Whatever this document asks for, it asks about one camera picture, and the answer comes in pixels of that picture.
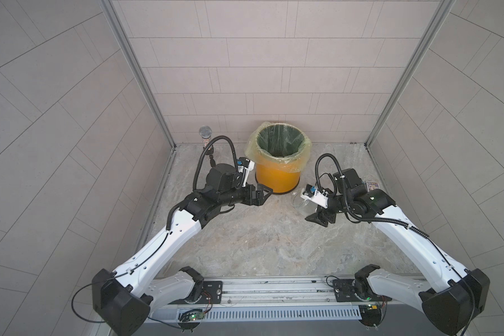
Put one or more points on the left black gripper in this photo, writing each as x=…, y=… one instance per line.
x=255, y=200

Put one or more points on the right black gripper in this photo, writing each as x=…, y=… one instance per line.
x=317, y=217

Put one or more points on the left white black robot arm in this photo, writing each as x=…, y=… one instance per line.
x=124, y=298

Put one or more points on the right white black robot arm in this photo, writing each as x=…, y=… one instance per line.
x=450, y=295

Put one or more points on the orange trash bin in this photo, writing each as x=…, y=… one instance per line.
x=280, y=182

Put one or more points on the purple card pack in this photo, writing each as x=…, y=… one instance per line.
x=372, y=185

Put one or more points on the black stand with shaker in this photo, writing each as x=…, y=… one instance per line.
x=206, y=133

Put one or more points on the right controller board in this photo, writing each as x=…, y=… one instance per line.
x=371, y=315

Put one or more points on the controller board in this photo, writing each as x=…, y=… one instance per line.
x=371, y=315
x=191, y=319

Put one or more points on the left controller board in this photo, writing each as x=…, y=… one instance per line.
x=191, y=319

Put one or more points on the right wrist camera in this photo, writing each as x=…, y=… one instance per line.
x=312, y=194

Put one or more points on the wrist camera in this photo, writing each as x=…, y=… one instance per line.
x=312, y=194
x=245, y=166

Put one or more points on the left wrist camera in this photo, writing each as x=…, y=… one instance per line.
x=245, y=166

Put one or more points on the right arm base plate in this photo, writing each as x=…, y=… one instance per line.
x=345, y=291

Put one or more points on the aluminium mounting rail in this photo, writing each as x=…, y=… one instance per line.
x=264, y=291

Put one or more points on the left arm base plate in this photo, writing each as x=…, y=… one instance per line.
x=211, y=292

